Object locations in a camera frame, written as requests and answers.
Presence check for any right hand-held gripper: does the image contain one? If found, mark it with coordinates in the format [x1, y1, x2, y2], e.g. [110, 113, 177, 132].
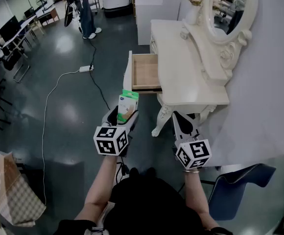
[172, 111, 213, 170]

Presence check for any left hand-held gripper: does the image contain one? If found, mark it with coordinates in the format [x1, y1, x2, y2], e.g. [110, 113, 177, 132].
[93, 105, 140, 158]

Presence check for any green and white product box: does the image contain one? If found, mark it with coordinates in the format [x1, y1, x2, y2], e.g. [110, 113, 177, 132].
[117, 89, 140, 122]

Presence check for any wooden drawer with cream front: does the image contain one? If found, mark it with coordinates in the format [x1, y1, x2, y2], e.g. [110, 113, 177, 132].
[122, 50, 163, 94]

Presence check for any person's left forearm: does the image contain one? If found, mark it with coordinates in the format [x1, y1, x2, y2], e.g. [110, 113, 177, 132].
[74, 154, 118, 223]

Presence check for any person's right forearm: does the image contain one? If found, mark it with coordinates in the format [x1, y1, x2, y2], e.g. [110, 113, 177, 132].
[182, 168, 221, 230]

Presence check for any person's black shoe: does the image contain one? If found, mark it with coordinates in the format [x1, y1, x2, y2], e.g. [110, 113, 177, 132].
[129, 166, 141, 179]
[144, 166, 158, 179]

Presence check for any cream dressing table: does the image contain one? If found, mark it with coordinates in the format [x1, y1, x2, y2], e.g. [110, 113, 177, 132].
[149, 19, 231, 138]

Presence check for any blue padded chair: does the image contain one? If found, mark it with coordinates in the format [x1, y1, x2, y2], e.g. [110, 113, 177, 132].
[200, 163, 277, 221]

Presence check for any person's black clothing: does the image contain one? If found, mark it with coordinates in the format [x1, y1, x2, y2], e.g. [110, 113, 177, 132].
[53, 172, 234, 235]

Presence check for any white cabinet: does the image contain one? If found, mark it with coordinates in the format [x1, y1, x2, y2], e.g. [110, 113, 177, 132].
[134, 0, 183, 46]

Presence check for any white vase with pink flowers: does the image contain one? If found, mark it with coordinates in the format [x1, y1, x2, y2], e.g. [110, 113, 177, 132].
[183, 0, 204, 25]

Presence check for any small wooden desk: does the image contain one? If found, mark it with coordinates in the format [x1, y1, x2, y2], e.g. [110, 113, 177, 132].
[37, 6, 61, 27]

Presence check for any oval cream framed mirror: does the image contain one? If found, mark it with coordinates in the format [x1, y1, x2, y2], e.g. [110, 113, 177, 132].
[202, 0, 259, 79]

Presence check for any black office chair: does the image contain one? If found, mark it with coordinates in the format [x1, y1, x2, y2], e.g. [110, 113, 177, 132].
[0, 47, 31, 83]

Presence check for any white office desk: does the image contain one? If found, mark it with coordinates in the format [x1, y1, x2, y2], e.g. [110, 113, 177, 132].
[0, 15, 45, 49]

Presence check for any checkered paper bag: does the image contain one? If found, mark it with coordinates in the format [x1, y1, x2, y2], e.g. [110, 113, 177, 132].
[0, 142, 47, 228]

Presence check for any black standing fan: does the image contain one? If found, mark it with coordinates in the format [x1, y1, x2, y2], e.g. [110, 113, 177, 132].
[35, 0, 48, 11]

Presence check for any black computer monitor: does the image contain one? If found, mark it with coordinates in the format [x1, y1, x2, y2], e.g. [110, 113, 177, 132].
[0, 15, 22, 43]

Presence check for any black power cable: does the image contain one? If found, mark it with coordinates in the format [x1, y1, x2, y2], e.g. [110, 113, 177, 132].
[77, 25, 111, 111]

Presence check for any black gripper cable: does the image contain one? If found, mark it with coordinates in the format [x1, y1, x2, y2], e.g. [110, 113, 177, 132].
[114, 161, 131, 184]

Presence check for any white power cable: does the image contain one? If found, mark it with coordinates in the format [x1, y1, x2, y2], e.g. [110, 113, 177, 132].
[41, 69, 81, 205]

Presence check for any white harness strap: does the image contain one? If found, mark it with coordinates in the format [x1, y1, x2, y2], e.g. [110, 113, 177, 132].
[91, 201, 116, 233]

